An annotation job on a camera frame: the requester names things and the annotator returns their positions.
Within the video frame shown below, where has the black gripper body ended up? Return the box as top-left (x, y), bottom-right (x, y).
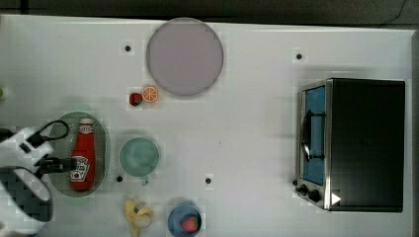
top-left (35, 157), bottom-right (64, 178)

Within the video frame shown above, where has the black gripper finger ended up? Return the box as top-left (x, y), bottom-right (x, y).
top-left (63, 158), bottom-right (77, 172)

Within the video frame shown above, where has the red ketchup bottle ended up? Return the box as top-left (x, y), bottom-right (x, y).
top-left (70, 118), bottom-right (96, 192)

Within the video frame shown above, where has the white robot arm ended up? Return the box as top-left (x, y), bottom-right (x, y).
top-left (1, 127), bottom-right (76, 237)

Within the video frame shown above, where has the green oval strainer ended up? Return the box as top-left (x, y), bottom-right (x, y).
top-left (48, 112), bottom-right (108, 198)

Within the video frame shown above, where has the green metal mug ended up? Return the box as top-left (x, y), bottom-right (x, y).
top-left (119, 137), bottom-right (160, 186)

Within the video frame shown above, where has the yellow plush toy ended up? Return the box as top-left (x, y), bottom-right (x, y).
top-left (124, 198), bottom-right (154, 237)

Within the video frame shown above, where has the red strawberry toy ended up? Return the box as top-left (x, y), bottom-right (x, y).
top-left (128, 93), bottom-right (142, 107)

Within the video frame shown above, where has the orange slice toy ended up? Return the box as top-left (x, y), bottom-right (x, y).
top-left (142, 86), bottom-right (159, 103)

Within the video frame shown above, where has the blue bowl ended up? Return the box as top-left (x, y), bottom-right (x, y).
top-left (167, 201), bottom-right (203, 237)

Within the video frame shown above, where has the red strawberry in bowl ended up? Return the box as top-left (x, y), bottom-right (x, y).
top-left (181, 216), bottom-right (199, 233)

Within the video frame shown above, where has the large grey round plate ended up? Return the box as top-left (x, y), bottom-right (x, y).
top-left (146, 18), bottom-right (224, 96)

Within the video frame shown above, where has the black toaster oven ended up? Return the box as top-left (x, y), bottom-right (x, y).
top-left (293, 78), bottom-right (405, 212)

